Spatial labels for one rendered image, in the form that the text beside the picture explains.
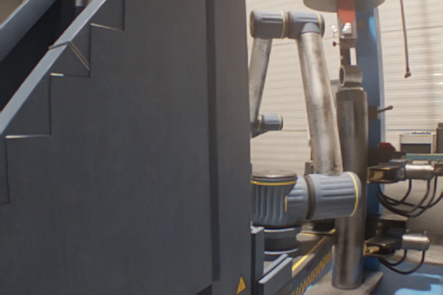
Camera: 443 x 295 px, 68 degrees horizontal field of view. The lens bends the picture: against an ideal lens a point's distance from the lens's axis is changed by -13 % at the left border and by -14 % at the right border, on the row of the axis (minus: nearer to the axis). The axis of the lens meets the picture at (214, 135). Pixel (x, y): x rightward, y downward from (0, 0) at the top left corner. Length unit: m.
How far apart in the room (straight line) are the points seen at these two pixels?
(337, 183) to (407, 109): 2.90
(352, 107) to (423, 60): 2.17
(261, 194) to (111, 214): 0.95
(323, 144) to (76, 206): 1.25
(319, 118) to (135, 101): 1.13
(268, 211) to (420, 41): 3.34
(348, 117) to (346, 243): 0.81
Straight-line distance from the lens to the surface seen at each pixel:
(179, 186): 0.78
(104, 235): 0.65
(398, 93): 4.44
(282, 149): 4.98
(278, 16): 1.86
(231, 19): 1.00
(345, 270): 2.58
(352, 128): 2.39
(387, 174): 2.35
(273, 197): 1.50
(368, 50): 2.90
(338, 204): 1.60
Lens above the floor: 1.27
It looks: 2 degrees down
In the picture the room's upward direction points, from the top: 1 degrees counter-clockwise
